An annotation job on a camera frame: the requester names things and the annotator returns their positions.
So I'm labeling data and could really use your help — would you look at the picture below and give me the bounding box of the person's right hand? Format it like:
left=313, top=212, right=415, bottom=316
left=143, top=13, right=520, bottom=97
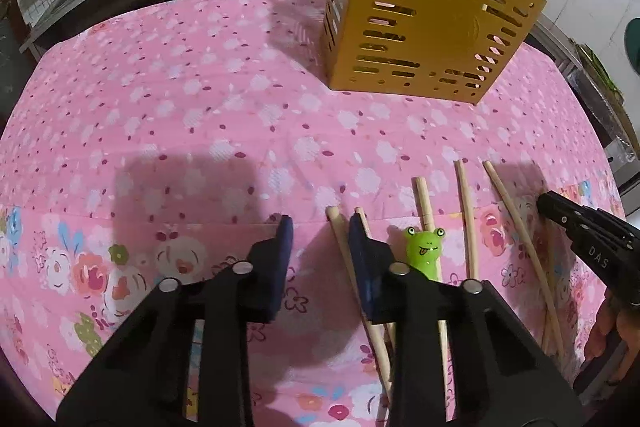
left=584, top=289, right=639, bottom=383

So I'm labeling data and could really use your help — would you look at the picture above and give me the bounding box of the wooden chopstick behind frog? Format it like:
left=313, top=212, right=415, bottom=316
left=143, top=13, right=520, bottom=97
left=412, top=176, right=449, bottom=392

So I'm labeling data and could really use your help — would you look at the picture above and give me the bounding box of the pink floral tablecloth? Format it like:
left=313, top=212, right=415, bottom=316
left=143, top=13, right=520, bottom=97
left=1, top=0, right=622, bottom=426

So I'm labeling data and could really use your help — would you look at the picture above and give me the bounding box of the yellow perforated utensil holder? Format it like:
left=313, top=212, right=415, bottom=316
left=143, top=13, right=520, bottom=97
left=322, top=0, right=546, bottom=104

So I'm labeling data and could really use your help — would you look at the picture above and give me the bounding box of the green frog handle utensil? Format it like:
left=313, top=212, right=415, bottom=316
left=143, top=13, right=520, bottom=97
left=405, top=227, right=446, bottom=281

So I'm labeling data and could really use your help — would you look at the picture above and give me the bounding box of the green round wall object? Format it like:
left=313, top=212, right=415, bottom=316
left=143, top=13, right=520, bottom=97
left=624, top=17, right=640, bottom=74

